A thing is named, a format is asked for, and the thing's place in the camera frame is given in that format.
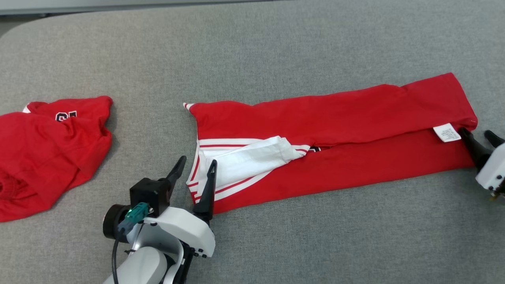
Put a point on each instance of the red basketball shorts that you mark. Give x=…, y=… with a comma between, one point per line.
x=47, y=157

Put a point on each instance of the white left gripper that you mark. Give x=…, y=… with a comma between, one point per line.
x=185, y=230

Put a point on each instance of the red white basketball jersey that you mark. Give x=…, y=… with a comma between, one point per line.
x=355, y=118

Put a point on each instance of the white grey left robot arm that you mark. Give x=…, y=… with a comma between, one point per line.
x=146, y=264

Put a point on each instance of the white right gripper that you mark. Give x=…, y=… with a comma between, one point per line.
x=495, y=169

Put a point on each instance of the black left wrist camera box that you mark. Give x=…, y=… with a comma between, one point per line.
x=150, y=193

